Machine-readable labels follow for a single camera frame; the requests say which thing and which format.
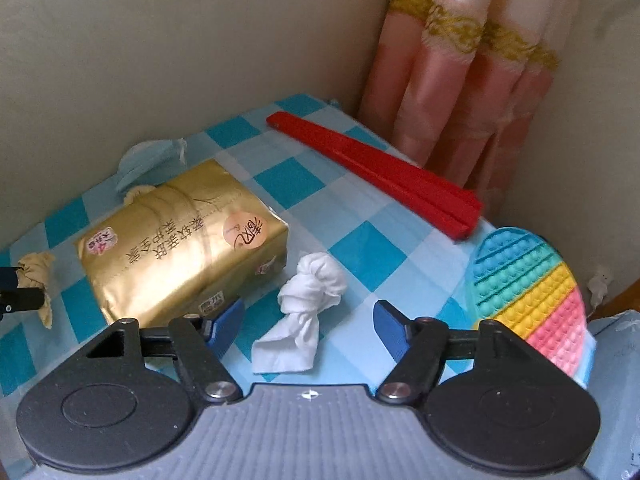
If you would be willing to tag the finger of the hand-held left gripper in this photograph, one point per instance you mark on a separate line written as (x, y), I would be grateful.
(20, 299)
(9, 277)

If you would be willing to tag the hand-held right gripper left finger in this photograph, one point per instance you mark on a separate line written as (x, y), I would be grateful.
(227, 322)

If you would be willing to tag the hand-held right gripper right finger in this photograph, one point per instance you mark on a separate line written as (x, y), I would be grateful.
(392, 325)

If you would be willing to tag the cream knotted cloth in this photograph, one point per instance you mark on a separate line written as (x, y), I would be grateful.
(37, 266)

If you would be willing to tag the white tissue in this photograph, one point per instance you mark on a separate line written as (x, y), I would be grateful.
(310, 290)

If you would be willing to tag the gold tissue pack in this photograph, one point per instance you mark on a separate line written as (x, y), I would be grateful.
(170, 245)

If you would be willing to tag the blue checkered tablecloth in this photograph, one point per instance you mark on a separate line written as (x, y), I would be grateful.
(350, 210)

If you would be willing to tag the rainbow pop bubble toy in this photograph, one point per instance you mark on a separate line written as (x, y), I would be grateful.
(530, 290)

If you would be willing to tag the cream fluffy hair scrunchie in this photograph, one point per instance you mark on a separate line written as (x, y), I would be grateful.
(137, 194)

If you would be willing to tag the red folded fan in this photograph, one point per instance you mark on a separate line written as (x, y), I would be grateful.
(380, 167)

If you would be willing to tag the blue face mask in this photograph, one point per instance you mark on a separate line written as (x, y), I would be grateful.
(145, 157)

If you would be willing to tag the small white figurine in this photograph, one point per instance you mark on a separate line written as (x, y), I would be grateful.
(601, 282)

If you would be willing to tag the light blue cloth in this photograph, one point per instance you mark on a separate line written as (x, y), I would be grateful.
(615, 390)

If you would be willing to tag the pink curtain with gold trim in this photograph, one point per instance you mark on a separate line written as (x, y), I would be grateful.
(450, 90)

